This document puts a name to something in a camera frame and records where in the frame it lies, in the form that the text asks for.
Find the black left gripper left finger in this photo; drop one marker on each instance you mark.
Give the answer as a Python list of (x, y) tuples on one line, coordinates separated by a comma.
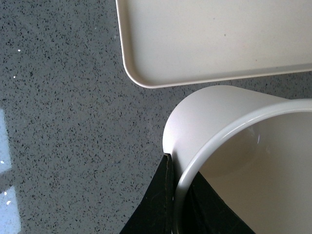
[(154, 214)]

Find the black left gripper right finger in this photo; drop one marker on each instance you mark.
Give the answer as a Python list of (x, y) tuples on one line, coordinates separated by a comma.
[(208, 213)]

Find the white smiley mug black handle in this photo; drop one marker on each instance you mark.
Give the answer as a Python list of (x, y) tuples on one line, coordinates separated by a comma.
[(254, 149)]

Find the cream rectangular tray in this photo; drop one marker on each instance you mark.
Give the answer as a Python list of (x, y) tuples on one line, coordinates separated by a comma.
[(176, 42)]

